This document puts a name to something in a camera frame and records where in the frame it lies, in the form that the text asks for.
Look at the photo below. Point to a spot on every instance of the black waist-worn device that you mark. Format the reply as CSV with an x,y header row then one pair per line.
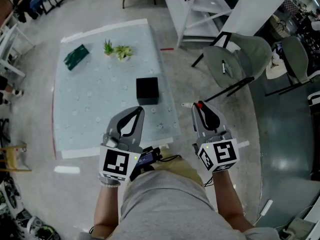
x,y
146,160

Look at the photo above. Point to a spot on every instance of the spiky potted plant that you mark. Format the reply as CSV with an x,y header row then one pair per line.
x,y
108,48

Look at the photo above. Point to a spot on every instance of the black square pen holder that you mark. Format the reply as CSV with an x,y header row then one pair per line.
x,y
147,89

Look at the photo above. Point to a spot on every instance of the red and white marker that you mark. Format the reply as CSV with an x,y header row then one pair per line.
x,y
199,106

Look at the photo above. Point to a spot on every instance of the grey chair with black legs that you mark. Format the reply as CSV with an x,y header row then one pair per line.
x,y
255,51
297,56

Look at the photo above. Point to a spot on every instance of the leafy potted plant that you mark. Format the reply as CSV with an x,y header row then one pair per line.
x,y
123,52

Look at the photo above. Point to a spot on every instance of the person's grey shirt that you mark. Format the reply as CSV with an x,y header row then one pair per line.
x,y
165,209

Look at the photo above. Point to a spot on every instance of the dark green packet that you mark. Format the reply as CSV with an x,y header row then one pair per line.
x,y
76,56

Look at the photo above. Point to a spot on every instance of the person's khaki trousers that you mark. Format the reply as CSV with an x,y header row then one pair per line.
x,y
180,165

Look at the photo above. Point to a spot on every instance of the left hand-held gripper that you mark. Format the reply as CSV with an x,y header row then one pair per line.
x,y
115,162

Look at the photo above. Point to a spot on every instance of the white cloth bag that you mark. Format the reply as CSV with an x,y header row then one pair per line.
x,y
275,70

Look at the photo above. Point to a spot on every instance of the yellow wooden chair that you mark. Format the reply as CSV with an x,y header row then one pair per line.
x,y
11,159

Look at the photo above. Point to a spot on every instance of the white table with patterned cloth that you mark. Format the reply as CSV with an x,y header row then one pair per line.
x,y
100,96

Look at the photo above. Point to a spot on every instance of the white power strip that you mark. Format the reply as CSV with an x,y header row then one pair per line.
x,y
266,207

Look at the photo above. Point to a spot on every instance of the white metal shelf rack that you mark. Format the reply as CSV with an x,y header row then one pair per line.
x,y
180,9

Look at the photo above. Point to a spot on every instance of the person's left forearm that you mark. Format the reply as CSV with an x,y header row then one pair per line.
x,y
105,206

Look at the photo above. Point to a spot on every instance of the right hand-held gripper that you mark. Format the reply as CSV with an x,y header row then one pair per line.
x,y
225,152

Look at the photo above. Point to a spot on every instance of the small white side table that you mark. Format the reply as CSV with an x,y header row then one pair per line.
x,y
7,46

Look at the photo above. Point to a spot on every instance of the person's right forearm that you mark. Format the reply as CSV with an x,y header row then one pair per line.
x,y
227,196

